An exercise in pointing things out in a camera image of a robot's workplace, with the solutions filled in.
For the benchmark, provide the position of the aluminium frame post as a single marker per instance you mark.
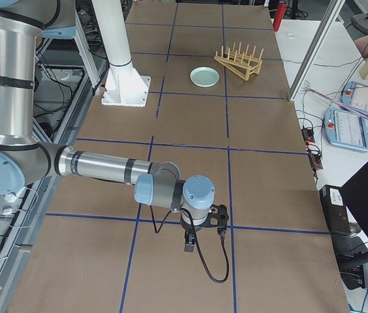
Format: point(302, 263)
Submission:
point(328, 19)

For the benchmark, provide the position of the aluminium side frame rail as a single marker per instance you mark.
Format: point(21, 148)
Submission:
point(72, 110)

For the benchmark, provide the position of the black computer box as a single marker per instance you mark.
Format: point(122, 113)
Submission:
point(334, 210)

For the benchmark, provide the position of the wooden dish rack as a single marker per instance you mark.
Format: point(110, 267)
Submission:
point(243, 63)

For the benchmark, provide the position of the blue teach pendant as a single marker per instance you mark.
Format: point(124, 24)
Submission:
point(345, 129)
point(355, 95)

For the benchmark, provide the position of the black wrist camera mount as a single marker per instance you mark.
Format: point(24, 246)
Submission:
point(217, 218)

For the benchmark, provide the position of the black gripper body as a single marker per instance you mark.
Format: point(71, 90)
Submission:
point(192, 229)

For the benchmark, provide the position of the light green plate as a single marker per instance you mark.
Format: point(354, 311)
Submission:
point(204, 77)

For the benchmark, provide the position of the silver reacher grabber stick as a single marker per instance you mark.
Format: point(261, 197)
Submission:
point(344, 106)

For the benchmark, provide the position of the blue teach pendant near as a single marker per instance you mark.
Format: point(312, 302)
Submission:
point(345, 129)

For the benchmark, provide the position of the red bottle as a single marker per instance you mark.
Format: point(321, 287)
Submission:
point(279, 15)

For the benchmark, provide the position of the blue teach pendant far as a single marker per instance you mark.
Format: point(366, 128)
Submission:
point(355, 95)

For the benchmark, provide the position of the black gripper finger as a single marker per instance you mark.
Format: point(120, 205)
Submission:
point(189, 247)

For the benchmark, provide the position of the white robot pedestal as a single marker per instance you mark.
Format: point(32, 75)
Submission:
point(124, 85)

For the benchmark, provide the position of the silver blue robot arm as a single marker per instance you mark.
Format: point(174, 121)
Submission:
point(24, 159)

